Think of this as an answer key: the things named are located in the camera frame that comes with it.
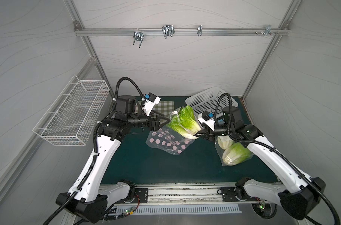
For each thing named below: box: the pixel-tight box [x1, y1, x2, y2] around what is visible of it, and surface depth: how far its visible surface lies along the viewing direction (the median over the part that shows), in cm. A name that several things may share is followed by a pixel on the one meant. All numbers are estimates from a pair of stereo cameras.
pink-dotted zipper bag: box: [145, 106, 201, 155], surface depth 67 cm
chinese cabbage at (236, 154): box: [222, 142, 253, 166], surface depth 82 cm
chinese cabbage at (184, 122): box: [166, 105, 202, 140], surface depth 62 cm
